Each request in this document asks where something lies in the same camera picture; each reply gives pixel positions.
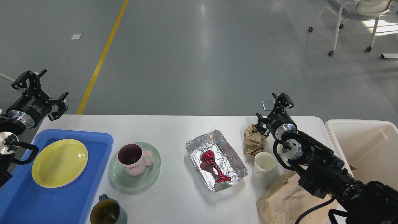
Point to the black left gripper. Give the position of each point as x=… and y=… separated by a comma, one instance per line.
x=30, y=110

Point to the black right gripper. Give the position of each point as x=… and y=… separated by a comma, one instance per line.
x=280, y=123

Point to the pink mug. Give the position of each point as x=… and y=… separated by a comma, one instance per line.
x=134, y=159

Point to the dark teal mug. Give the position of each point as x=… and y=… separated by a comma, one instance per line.
x=108, y=211

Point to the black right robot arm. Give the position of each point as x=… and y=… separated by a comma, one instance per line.
x=322, y=173

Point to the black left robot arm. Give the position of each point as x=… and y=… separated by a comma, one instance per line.
x=12, y=149

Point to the grey floor plate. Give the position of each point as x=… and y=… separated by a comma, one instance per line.
x=268, y=105

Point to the crumpled brown paper ball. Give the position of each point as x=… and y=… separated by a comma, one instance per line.
x=254, y=141

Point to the white paper cup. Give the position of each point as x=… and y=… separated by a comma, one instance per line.
x=264, y=162

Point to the yellow plate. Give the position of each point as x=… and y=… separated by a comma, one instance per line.
x=60, y=163

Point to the aluminium foil tray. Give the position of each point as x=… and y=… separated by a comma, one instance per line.
x=225, y=156

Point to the red crumpled wrapper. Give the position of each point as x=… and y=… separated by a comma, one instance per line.
x=209, y=164

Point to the flat brown paper bag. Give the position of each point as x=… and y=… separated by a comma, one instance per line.
x=285, y=200

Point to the white plastic bin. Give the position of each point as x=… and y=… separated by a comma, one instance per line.
x=368, y=145

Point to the light green plate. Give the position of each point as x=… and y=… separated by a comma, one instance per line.
x=123, y=181

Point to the white bar on floor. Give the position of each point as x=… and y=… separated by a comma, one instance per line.
x=389, y=56

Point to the white office chair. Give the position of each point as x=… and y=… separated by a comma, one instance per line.
x=360, y=10

